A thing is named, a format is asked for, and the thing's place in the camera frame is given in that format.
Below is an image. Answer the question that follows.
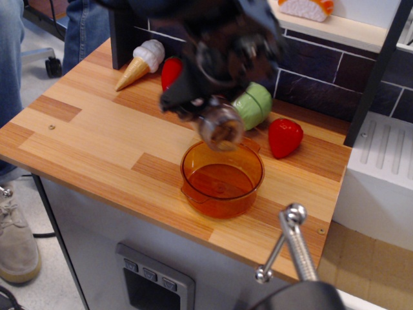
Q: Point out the white toy sink drainboard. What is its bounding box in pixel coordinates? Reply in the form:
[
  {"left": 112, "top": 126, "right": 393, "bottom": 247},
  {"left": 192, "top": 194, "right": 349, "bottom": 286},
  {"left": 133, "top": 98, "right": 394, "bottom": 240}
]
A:
[{"left": 348, "top": 112, "right": 412, "bottom": 190}]

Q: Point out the green toy cabbage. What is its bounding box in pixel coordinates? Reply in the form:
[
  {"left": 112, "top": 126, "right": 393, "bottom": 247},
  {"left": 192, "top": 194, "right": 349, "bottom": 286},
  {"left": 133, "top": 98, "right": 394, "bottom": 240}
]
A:
[{"left": 232, "top": 82, "right": 272, "bottom": 130}]

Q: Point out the clear almond jar red label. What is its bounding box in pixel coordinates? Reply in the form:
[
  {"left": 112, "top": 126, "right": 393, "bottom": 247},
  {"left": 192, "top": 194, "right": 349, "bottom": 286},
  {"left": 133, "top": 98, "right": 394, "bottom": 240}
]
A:
[{"left": 191, "top": 96, "right": 245, "bottom": 152}]

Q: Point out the grey oven control panel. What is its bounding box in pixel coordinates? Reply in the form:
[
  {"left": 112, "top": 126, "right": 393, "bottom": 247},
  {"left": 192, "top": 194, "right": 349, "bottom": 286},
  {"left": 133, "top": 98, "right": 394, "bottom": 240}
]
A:
[{"left": 116, "top": 243, "right": 196, "bottom": 310}]

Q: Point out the black chair caster wheel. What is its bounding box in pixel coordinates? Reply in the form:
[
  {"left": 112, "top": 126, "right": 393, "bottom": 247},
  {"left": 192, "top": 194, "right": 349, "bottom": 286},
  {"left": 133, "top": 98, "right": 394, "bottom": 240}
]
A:
[{"left": 45, "top": 57, "right": 62, "bottom": 78}]

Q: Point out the orange transparent plastic pot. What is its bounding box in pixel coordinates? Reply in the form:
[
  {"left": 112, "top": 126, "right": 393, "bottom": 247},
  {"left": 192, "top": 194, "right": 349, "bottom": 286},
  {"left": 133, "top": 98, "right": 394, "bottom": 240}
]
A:
[{"left": 181, "top": 138, "right": 265, "bottom": 219}]

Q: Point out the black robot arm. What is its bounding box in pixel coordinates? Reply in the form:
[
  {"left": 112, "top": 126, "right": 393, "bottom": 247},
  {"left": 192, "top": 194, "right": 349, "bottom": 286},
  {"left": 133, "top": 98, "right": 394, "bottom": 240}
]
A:
[{"left": 102, "top": 1, "right": 286, "bottom": 119}]

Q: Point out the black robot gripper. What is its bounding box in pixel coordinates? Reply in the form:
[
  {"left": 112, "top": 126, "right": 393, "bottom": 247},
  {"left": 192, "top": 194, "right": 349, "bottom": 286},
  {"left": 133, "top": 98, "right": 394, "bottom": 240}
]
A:
[{"left": 159, "top": 1, "right": 286, "bottom": 113}]

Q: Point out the toy salmon sushi piece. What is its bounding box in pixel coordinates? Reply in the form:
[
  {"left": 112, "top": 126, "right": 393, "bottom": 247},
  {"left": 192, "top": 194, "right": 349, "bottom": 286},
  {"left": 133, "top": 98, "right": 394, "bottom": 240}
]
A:
[{"left": 277, "top": 0, "right": 334, "bottom": 22}]

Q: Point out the red toy chili pepper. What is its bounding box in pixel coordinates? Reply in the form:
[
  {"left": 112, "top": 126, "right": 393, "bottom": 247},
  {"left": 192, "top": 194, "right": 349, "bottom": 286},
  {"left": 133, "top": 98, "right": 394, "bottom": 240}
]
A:
[{"left": 161, "top": 57, "right": 183, "bottom": 91}]

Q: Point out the light wooden shelf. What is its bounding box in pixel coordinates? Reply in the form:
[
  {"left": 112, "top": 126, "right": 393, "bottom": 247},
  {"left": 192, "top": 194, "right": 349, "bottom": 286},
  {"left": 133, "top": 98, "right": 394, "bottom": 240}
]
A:
[{"left": 268, "top": 1, "right": 388, "bottom": 53}]

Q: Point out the blue jeans leg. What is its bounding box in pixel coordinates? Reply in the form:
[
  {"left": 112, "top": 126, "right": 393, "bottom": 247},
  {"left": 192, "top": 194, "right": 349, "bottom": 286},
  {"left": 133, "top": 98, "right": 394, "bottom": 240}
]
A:
[{"left": 0, "top": 0, "right": 28, "bottom": 175}]

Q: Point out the toy ice cream cone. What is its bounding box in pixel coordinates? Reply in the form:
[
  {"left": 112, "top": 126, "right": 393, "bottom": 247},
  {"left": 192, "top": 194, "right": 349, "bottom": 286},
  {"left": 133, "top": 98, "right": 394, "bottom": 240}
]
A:
[{"left": 115, "top": 39, "right": 165, "bottom": 91}]

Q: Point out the beige suede shoe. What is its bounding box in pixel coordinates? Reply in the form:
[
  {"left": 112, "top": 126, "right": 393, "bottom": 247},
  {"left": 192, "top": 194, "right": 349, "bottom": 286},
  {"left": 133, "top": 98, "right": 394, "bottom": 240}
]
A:
[{"left": 1, "top": 183, "right": 41, "bottom": 284}]

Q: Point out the red toy strawberry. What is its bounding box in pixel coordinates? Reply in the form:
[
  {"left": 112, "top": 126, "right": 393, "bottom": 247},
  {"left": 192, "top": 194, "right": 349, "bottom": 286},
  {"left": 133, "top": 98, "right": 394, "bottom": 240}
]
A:
[{"left": 268, "top": 118, "right": 304, "bottom": 159}]

